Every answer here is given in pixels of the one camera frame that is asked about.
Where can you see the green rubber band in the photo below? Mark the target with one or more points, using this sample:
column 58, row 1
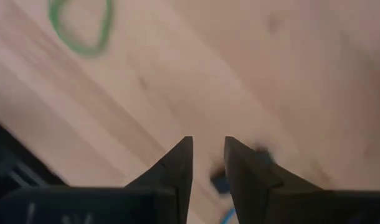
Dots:
column 106, row 25

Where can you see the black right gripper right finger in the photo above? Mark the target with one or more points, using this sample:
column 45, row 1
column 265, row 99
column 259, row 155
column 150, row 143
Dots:
column 286, row 208

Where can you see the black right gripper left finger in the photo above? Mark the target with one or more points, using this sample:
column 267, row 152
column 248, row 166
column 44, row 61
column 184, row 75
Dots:
column 99, row 205

